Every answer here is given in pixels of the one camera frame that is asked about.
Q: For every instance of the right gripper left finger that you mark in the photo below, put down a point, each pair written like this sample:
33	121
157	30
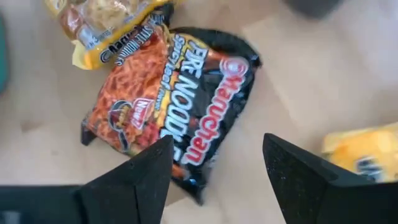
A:
140	193

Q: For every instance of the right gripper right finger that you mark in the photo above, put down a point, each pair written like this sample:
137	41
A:
295	186

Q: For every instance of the black orange fire noodle pack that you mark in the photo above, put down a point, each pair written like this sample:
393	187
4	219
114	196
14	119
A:
186	93

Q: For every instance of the yellow creamy chicken ramen pack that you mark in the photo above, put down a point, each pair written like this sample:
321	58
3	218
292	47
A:
102	28
367	149

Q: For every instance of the teal green plastic bin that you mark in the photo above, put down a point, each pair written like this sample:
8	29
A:
2	56

